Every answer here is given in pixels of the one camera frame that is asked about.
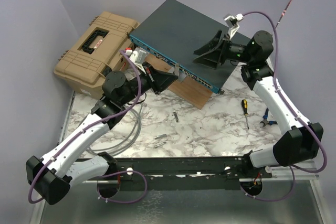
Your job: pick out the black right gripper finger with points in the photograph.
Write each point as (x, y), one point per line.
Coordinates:
(210, 46)
(209, 59)

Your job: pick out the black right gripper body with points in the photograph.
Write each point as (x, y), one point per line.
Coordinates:
(226, 46)

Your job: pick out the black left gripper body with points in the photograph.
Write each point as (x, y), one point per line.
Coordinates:
(148, 70)

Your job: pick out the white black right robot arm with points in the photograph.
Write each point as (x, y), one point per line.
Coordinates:
(300, 138)

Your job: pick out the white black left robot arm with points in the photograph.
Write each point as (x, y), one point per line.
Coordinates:
(53, 175)

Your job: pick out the wooden base board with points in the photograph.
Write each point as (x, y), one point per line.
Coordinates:
(189, 90)

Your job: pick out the yellow black screwdriver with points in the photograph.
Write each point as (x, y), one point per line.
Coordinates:
(245, 110)

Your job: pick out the tan plastic tool case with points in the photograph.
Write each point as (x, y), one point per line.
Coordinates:
(97, 51)

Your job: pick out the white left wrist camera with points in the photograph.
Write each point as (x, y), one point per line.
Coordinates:
(137, 55)

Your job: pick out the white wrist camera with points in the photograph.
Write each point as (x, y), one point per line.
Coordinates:
(232, 22)
(137, 55)

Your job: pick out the metal switch stand bracket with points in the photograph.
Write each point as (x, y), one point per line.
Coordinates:
(181, 76)

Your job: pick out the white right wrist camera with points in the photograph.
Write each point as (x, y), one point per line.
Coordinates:
(232, 22)

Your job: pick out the dark blue network switch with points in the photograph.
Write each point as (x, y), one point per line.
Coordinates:
(173, 32)

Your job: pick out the blue handled pliers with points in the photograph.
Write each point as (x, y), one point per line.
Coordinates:
(265, 120)

